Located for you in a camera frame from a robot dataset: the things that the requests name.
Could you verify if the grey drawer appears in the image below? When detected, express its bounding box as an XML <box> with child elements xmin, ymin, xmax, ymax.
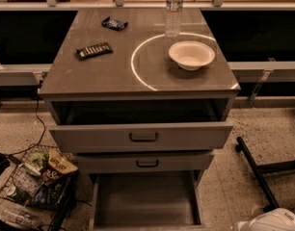
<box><xmin>77</xmin><ymin>151</ymin><xmax>214</xmax><ymax>173</ymax></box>
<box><xmin>49</xmin><ymin>121</ymin><xmax>232</xmax><ymax>154</ymax></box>
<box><xmin>89</xmin><ymin>171</ymin><xmax>202</xmax><ymax>231</ymax></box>

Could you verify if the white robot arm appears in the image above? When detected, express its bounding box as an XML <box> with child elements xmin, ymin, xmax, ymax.
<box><xmin>231</xmin><ymin>208</ymin><xmax>295</xmax><ymax>231</ymax></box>

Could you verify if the grey drawer cabinet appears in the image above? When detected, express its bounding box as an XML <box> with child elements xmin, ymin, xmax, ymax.
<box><xmin>38</xmin><ymin>7</ymin><xmax>242</xmax><ymax>189</ymax></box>

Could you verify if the white paper bowl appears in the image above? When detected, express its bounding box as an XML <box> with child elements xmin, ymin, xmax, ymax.
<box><xmin>169</xmin><ymin>41</ymin><xmax>215</xmax><ymax>71</ymax></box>

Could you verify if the black chocolate bar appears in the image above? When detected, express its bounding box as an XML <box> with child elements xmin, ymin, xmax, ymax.
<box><xmin>75</xmin><ymin>42</ymin><xmax>113</xmax><ymax>61</ymax></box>

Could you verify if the dark blue snack packet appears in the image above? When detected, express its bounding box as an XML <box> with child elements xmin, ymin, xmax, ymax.
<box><xmin>101</xmin><ymin>16</ymin><xmax>128</xmax><ymax>31</ymax></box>

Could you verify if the tan chip bag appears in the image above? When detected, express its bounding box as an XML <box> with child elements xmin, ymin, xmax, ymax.
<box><xmin>48</xmin><ymin>149</ymin><xmax>78</xmax><ymax>174</ymax></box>

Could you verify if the clear plastic water bottle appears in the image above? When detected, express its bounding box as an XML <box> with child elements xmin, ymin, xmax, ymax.
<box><xmin>165</xmin><ymin>0</ymin><xmax>183</xmax><ymax>38</ymax></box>

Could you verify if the green snack bag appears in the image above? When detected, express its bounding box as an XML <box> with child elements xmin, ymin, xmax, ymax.
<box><xmin>28</xmin><ymin>151</ymin><xmax>48</xmax><ymax>172</ymax></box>

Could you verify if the black chair base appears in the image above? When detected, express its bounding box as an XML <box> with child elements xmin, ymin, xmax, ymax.
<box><xmin>235</xmin><ymin>137</ymin><xmax>295</xmax><ymax>212</ymax></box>

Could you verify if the green can in basket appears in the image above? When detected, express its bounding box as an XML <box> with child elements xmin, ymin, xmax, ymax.
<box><xmin>6</xmin><ymin>186</ymin><xmax>29</xmax><ymax>204</ymax></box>

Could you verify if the clear bottle on floor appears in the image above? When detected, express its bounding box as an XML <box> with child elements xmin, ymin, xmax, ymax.
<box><xmin>2</xmin><ymin>208</ymin><xmax>41</xmax><ymax>229</ymax></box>

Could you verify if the black power cable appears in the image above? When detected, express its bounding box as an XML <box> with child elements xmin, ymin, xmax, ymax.
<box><xmin>0</xmin><ymin>80</ymin><xmax>47</xmax><ymax>207</ymax></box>

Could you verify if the black wire basket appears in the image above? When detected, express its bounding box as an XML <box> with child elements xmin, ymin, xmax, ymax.
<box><xmin>0</xmin><ymin>145</ymin><xmax>78</xmax><ymax>231</ymax></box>

